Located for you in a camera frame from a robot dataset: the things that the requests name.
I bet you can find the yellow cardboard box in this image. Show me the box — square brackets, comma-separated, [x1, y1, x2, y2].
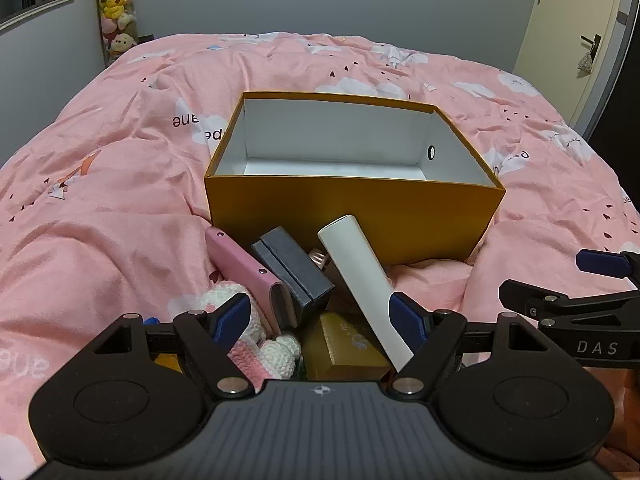
[203, 91, 507, 267]

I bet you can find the pink printed blanket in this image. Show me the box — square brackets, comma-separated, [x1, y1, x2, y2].
[0, 32, 640, 480]

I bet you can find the white cylinder tube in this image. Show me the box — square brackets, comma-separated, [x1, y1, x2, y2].
[317, 214, 416, 365]

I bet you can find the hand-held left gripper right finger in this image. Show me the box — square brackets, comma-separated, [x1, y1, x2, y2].
[385, 291, 555, 401]

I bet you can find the pink white crochet toy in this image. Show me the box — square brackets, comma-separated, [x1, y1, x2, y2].
[192, 282, 303, 393]

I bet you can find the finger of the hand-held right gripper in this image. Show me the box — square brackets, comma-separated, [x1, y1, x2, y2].
[498, 279, 640, 320]
[575, 249, 640, 279]

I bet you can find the small rose gold object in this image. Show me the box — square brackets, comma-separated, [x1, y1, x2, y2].
[307, 247, 333, 281]

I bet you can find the pink snap wallet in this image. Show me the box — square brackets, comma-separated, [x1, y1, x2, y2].
[205, 226, 301, 332]

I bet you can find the column of plush toys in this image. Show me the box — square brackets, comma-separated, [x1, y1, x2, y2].
[95, 0, 141, 64]

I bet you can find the cream door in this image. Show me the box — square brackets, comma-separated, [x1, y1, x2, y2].
[512, 0, 626, 126]

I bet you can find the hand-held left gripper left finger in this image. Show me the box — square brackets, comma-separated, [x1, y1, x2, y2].
[89, 292, 257, 401]

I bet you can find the dark grey case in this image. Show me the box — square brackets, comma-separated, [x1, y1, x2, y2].
[250, 226, 336, 329]

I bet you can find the gold brushed box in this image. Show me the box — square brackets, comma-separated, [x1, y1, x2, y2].
[300, 310, 393, 382]

